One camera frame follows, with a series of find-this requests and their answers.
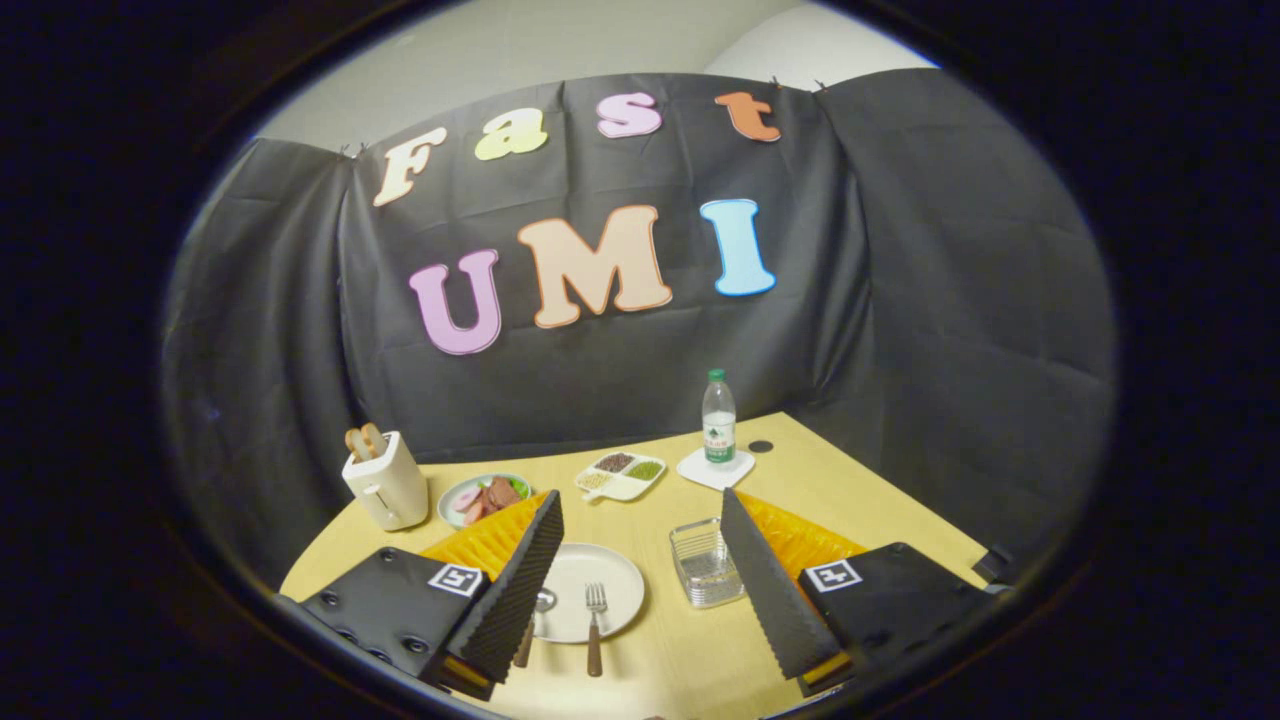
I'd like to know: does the clear plastic water bottle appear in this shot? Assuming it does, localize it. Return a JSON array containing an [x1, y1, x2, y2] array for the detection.
[[702, 369, 738, 465]]

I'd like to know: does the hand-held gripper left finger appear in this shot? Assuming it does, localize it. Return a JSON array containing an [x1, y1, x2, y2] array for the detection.
[[298, 489, 565, 702]]

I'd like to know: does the empty white round plate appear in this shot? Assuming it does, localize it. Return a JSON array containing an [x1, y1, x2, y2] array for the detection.
[[532, 543, 647, 644]]

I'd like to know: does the fork with wooden handle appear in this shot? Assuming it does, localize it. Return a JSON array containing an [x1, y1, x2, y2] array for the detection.
[[585, 583, 609, 678]]

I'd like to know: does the clear glass square container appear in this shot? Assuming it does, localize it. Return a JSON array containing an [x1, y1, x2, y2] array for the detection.
[[668, 517, 747, 609]]

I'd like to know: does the cream toaster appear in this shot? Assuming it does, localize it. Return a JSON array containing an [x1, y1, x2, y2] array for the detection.
[[341, 431, 430, 532]]

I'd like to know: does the plate of sliced food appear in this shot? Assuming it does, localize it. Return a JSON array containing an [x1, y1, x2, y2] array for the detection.
[[437, 473, 534, 529]]

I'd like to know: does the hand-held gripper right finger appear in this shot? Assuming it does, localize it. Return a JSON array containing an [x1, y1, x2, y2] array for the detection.
[[720, 487, 1001, 699]]

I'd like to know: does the white square coaster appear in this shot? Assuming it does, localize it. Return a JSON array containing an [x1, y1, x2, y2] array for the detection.
[[676, 447, 757, 491]]

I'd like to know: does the black backdrop cloth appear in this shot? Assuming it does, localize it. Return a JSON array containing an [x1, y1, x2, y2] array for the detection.
[[161, 68, 1118, 591]]

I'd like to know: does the divided white condiment dish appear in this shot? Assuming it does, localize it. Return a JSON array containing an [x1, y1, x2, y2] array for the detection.
[[574, 451, 668, 503]]

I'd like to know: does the spoon with wooden handle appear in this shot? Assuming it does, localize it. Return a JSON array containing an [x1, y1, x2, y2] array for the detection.
[[513, 588, 558, 669]]

